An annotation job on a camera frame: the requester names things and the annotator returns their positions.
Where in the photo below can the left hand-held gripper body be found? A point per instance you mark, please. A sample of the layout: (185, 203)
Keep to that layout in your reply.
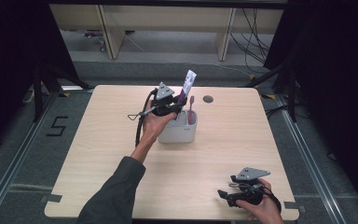
(164, 102)

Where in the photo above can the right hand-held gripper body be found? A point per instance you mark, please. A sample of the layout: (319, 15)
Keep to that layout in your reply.
(248, 186)

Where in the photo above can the grey and pink toothbrush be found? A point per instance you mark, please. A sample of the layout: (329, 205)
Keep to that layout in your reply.
(191, 109)

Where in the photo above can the white and purple toothpaste tube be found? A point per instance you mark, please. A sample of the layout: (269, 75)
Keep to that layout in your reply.
(188, 84)

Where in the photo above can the white toothbrush holder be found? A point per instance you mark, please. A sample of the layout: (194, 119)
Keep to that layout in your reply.
(180, 130)

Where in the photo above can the person's left hand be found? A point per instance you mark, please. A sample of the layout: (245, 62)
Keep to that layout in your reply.
(155, 124)

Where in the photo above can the person's right hand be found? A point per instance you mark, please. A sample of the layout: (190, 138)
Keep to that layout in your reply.
(264, 208)

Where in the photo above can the light wooden desk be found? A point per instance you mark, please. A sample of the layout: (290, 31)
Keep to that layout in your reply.
(167, 18)

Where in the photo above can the black metal stand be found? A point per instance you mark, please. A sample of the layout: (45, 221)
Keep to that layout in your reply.
(38, 93)
(290, 93)

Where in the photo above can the dark curtain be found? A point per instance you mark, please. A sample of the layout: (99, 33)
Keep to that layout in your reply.
(338, 77)
(9, 62)

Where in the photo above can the metal floor rail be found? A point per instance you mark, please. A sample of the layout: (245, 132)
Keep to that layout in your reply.
(15, 165)
(310, 168)

